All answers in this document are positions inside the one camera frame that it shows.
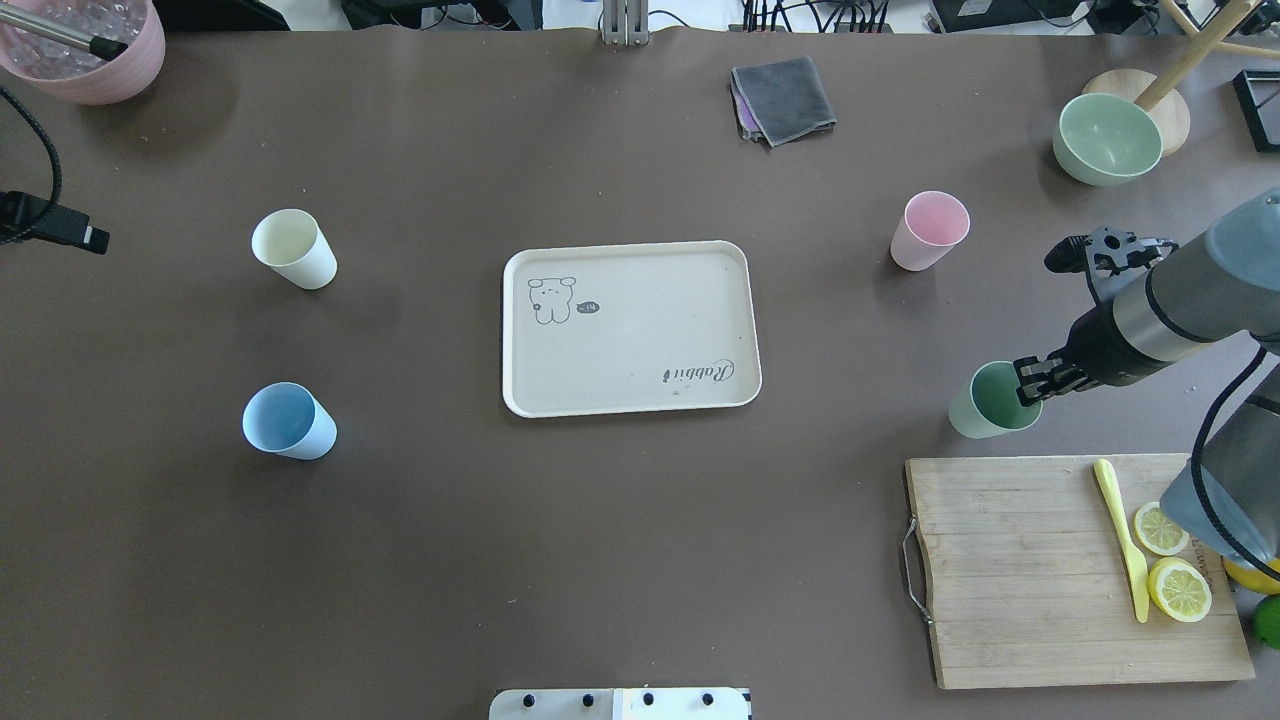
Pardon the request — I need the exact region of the green lime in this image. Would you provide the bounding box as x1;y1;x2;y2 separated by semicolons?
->
1251;594;1280;651

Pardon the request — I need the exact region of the wooden stand with base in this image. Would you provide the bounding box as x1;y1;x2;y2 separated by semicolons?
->
1083;1;1279;158

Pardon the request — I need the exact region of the pink cup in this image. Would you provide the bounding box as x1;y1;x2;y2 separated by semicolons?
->
890;190;972;272

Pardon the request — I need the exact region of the cream yellow cup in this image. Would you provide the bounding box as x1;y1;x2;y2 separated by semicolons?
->
251;209;338;290

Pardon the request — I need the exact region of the aluminium frame post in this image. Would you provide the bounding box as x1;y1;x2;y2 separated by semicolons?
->
600;0;650;47

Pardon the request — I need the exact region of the metal muddler stick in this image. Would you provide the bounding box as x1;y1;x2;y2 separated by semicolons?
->
1;3;129;61

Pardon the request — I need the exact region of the lemon slice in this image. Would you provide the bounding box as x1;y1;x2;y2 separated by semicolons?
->
1132;501;1190;557
1147;557;1213;623

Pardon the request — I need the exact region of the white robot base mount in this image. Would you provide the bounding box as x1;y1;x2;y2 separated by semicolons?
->
488;685;753;719

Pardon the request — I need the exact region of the blue cup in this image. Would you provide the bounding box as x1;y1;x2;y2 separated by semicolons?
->
241;382;337;460

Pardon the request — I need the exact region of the pink bowl with ice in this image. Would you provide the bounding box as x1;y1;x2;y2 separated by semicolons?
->
1;1;166;105

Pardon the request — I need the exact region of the yellow plastic knife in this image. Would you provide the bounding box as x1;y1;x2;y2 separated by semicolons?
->
1093;457;1151;624

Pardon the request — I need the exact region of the cream rabbit tray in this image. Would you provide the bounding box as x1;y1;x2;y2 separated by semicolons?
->
502;240;763;418

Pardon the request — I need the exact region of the green cup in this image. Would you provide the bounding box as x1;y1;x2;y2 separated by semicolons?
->
948;361;1044;439

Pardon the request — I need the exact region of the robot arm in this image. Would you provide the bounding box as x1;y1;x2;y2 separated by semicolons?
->
1014;190;1279;566

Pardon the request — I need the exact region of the grey folded cloth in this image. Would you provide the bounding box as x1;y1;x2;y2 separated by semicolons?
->
730;55;837;147

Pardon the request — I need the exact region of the wooden cutting board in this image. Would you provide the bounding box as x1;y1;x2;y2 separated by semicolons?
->
905;456;1254;691

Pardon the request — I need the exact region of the green bowl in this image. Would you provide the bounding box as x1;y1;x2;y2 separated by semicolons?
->
1052;94;1164;187

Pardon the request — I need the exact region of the purple cloth under grey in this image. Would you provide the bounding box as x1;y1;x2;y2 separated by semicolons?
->
730;83;764;142

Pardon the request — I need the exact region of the black camera on cable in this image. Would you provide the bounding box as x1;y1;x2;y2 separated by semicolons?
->
1;191;110;255

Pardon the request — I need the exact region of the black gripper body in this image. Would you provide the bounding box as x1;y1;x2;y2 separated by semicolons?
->
1062;310;1147;387

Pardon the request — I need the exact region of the yellow lemon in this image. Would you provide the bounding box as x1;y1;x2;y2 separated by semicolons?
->
1222;559;1280;596

